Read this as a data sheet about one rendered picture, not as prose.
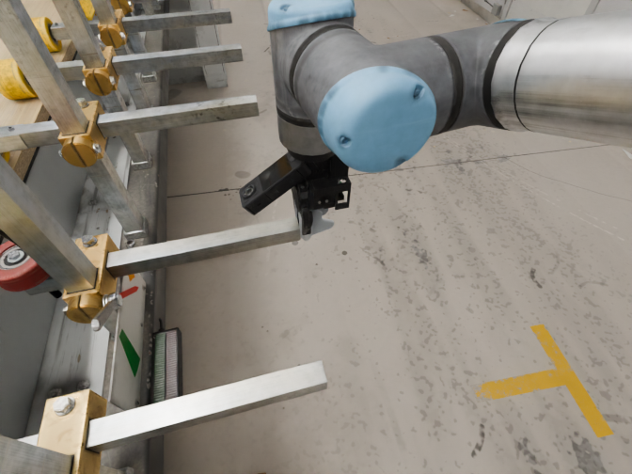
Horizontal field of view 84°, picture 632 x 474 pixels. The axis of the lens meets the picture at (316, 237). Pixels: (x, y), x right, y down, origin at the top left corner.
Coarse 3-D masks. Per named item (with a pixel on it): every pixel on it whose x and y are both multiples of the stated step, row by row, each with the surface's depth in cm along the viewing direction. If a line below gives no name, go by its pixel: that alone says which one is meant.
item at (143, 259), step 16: (272, 224) 60; (288, 224) 60; (176, 240) 58; (192, 240) 58; (208, 240) 58; (224, 240) 58; (240, 240) 58; (256, 240) 59; (272, 240) 60; (288, 240) 61; (112, 256) 56; (128, 256) 56; (144, 256) 56; (160, 256) 56; (176, 256) 57; (192, 256) 58; (208, 256) 59; (112, 272) 56; (128, 272) 57; (32, 288) 54; (48, 288) 54
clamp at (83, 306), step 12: (108, 240) 58; (84, 252) 55; (96, 252) 55; (108, 252) 57; (96, 264) 54; (96, 276) 52; (108, 276) 55; (96, 288) 51; (108, 288) 54; (72, 300) 50; (84, 300) 50; (96, 300) 51; (72, 312) 50; (84, 312) 51; (96, 312) 51
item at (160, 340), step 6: (156, 336) 64; (162, 336) 64; (156, 342) 63; (162, 342) 63; (156, 348) 63; (162, 348) 63; (156, 354) 62; (162, 354) 62; (156, 360) 61; (162, 360) 61; (156, 366) 61; (162, 366) 61; (156, 372) 60; (162, 372) 60; (156, 378) 59; (162, 378) 59; (156, 384) 59; (162, 384) 59; (156, 390) 58; (162, 390) 58; (156, 396) 57; (162, 396) 57; (156, 402) 57
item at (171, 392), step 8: (168, 336) 64; (176, 336) 64; (168, 344) 63; (176, 344) 63; (168, 352) 62; (176, 352) 62; (168, 360) 61; (176, 360) 61; (168, 368) 60; (176, 368) 60; (168, 376) 59; (176, 376) 59; (168, 384) 59; (176, 384) 59; (168, 392) 58; (176, 392) 58
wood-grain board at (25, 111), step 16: (32, 0) 122; (48, 0) 122; (32, 16) 112; (48, 16) 112; (0, 48) 97; (64, 48) 97; (0, 96) 80; (0, 112) 76; (16, 112) 76; (32, 112) 76; (16, 160) 65
